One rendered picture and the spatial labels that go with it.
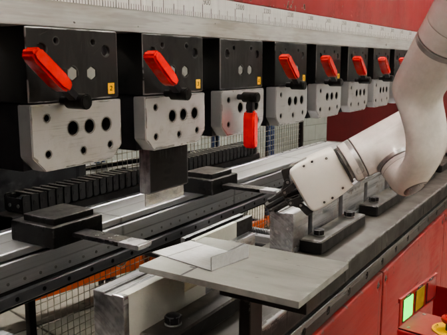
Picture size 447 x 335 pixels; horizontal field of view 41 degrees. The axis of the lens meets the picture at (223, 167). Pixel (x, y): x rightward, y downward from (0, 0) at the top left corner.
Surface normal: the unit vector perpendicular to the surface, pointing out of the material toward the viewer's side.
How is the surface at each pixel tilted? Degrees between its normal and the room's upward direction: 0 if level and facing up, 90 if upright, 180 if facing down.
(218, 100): 90
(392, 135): 66
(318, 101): 90
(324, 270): 0
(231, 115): 90
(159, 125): 90
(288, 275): 0
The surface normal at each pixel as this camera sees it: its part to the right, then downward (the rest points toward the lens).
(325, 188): -0.04, 0.22
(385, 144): -0.34, -0.25
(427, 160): 0.29, 0.54
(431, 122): 0.36, 0.10
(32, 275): 0.85, 0.09
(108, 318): -0.53, 0.15
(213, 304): 0.00, -0.99
